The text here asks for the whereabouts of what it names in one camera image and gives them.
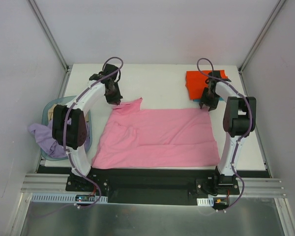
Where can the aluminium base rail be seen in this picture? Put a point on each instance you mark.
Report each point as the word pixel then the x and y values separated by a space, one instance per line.
pixel 61 183

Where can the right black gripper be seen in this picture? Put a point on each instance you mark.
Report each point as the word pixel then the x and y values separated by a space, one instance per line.
pixel 210 100

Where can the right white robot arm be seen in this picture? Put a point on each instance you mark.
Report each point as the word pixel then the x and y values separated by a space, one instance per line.
pixel 239 118

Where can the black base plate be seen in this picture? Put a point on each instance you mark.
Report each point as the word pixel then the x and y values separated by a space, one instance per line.
pixel 212 185

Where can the teal plastic basket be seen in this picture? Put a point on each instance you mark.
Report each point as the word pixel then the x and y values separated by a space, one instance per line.
pixel 63 101

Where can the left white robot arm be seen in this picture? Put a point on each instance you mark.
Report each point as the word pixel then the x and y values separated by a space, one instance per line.
pixel 69 120

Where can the right white cable duct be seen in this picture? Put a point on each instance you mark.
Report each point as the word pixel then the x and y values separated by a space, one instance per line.
pixel 205 202

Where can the right aluminium frame post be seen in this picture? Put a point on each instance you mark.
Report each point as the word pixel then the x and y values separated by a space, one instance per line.
pixel 263 32

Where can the pink t shirt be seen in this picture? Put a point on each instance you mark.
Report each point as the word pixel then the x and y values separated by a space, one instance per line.
pixel 156 138

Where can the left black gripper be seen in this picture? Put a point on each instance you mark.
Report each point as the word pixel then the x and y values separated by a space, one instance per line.
pixel 113 96

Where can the aluminium frame post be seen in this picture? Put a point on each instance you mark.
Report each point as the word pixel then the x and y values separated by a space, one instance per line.
pixel 263 32
pixel 41 20

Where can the left white cable duct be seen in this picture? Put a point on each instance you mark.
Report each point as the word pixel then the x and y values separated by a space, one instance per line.
pixel 67 198

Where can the folded teal t shirt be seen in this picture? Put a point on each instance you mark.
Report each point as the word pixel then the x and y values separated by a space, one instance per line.
pixel 199 100

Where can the left aluminium frame post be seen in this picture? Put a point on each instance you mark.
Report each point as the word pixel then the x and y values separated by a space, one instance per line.
pixel 41 20

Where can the beige t shirt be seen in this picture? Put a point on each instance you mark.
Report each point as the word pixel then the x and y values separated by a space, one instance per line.
pixel 50 114

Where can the lavender t shirt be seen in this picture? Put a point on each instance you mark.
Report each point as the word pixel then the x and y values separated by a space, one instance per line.
pixel 43 137

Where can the white cable duct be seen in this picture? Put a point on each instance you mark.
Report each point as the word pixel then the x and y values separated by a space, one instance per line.
pixel 205 202
pixel 67 198

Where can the folded orange t shirt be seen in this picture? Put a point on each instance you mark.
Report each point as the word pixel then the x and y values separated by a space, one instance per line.
pixel 195 83

